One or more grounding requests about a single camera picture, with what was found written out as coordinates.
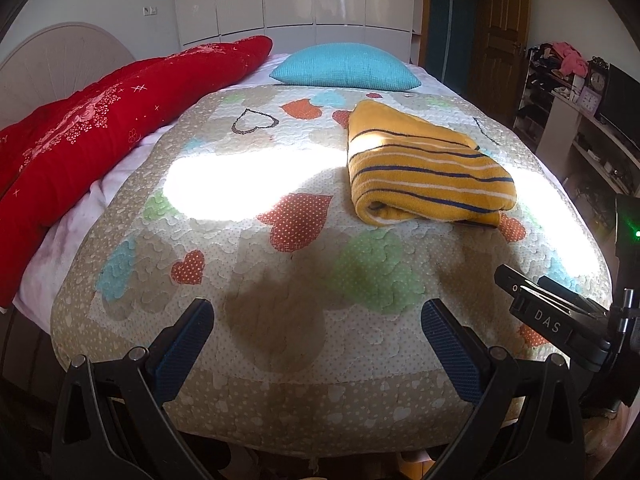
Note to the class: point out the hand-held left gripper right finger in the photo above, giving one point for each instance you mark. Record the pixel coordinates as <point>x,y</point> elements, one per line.
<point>450,345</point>

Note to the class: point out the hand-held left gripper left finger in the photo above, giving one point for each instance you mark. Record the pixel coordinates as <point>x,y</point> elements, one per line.
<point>182,345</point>

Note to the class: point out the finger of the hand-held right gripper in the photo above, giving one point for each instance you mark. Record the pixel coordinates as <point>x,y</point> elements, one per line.
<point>570,296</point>
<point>542,315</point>

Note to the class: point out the yellow striped knit sweater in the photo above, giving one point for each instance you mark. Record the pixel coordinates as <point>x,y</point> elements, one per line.
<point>425,170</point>

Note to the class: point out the heart print quilted bedspread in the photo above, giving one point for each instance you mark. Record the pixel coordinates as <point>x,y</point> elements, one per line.
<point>280,270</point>

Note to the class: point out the white shelf unit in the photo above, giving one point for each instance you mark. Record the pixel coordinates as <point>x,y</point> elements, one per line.
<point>575,120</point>

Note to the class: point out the black television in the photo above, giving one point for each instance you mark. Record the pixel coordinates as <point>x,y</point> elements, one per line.
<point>622,100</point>

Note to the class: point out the small pink clock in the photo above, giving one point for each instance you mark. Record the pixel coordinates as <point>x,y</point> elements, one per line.
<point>591,99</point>

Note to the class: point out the dark ornate table clock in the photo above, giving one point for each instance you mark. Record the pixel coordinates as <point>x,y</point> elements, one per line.
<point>597,77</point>

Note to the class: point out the pink cloth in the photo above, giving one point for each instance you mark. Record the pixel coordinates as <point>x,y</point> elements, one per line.
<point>570,60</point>

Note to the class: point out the red patterned quilt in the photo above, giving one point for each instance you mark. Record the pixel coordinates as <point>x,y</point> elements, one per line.
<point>85,130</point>

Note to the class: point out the brown wooden door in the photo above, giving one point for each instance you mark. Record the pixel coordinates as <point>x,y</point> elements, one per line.
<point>500,30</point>

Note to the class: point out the light blue pillow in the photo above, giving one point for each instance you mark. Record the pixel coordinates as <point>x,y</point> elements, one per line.
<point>345,67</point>

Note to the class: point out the beige padded headboard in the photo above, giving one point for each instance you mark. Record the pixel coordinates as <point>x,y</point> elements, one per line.
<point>55,60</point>

